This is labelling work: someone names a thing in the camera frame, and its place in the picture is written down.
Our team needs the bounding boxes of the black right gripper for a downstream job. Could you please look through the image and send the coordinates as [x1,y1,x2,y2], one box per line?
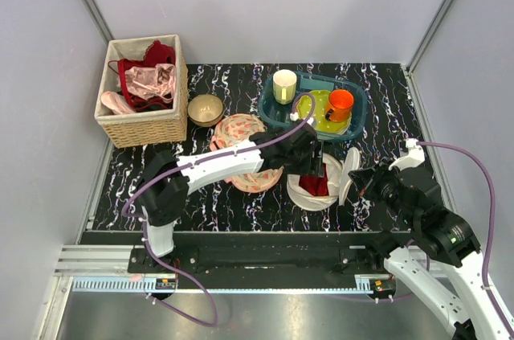
[349,156,418,227]

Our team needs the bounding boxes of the white mesh cylindrical laundry bag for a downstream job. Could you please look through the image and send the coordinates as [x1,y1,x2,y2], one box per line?
[286,147,361,211]

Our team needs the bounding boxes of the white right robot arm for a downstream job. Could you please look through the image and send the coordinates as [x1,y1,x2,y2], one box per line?
[349,162,513,339]

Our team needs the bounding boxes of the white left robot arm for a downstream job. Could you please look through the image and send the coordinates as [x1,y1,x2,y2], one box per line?
[135,121,323,272]

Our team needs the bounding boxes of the red bra inside bag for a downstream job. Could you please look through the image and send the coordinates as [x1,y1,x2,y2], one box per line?
[299,175,329,197]

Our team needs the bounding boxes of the wicker laundry basket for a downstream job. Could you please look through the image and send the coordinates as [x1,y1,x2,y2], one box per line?
[95,35,188,148]

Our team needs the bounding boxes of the red lace bra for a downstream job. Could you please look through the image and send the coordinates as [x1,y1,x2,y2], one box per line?
[106,39,177,113]

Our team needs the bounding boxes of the green polka dot plate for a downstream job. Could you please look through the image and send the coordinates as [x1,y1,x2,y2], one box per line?
[294,90,352,134]

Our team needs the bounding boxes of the teal plastic dish tray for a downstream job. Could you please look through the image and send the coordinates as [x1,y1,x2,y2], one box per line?
[259,72,368,142]

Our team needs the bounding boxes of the orange mug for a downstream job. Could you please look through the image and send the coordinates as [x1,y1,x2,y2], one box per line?
[324,89,354,123]

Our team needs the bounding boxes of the cream ceramic cup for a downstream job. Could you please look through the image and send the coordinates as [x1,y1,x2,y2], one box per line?
[272,69,297,104]

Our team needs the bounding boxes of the beige ceramic bowl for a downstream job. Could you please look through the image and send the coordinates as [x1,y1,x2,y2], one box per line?
[187,94,224,127]

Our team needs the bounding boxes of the pink satin garment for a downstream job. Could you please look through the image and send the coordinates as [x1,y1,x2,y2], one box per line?
[100,63,177,115]

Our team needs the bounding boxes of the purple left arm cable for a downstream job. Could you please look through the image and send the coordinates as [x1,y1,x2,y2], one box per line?
[121,91,318,326]

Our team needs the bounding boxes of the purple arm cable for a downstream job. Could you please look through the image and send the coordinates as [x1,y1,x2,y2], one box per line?
[121,91,318,326]
[328,140,514,337]

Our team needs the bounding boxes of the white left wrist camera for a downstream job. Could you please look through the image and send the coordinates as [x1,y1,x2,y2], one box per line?
[289,113,302,122]

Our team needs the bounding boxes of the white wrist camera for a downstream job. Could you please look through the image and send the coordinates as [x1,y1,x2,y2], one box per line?
[289,113,302,122]
[389,138,426,171]

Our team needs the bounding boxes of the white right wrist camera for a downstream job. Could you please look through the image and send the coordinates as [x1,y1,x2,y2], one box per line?
[389,138,426,171]

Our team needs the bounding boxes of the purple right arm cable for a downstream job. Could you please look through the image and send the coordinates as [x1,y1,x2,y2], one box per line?
[328,140,514,337]

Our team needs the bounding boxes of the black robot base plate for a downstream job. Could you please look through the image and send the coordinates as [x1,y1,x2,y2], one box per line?
[161,231,411,274]

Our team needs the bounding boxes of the aluminium frame rail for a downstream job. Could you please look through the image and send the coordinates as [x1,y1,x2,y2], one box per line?
[51,245,447,293]

